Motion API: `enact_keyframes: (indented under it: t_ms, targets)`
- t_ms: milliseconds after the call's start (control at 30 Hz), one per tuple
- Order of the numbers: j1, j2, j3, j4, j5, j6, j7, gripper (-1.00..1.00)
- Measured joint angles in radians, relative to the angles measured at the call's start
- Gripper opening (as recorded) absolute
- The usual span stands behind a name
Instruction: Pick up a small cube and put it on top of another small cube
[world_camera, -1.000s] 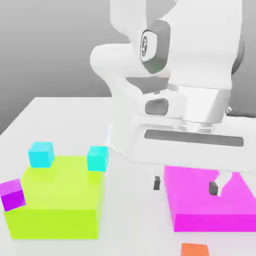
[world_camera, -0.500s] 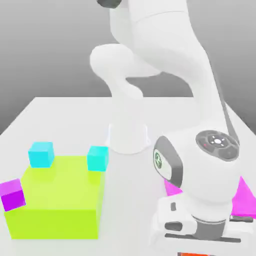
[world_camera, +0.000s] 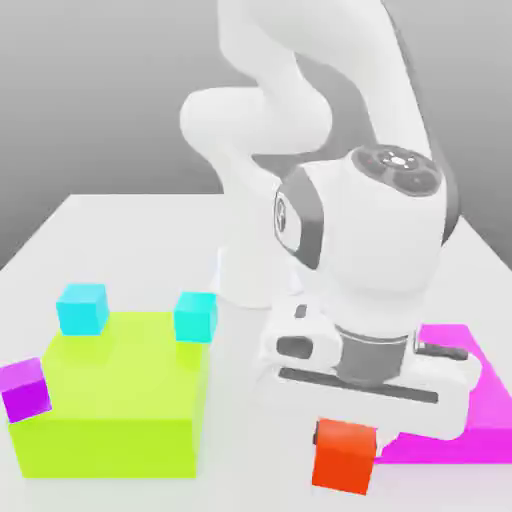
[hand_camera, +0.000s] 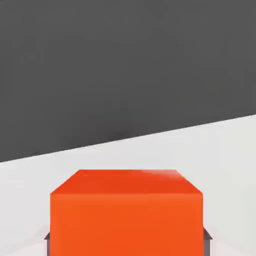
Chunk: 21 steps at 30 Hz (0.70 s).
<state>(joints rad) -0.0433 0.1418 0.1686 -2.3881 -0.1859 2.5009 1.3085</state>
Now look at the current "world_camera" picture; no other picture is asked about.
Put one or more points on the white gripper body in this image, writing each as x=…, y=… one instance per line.
x=432, y=412

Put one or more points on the small red cube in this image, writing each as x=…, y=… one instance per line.
x=344, y=460

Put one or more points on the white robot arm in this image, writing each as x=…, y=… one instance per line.
x=376, y=240

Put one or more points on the small cyan cube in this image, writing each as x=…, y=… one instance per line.
x=194, y=318

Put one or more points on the small light blue cube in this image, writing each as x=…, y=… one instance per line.
x=82, y=310

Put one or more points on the small purple cube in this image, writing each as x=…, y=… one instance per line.
x=26, y=394

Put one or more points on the large magenta box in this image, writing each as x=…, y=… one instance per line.
x=492, y=420

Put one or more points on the large lime green box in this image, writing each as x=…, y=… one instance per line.
x=120, y=400

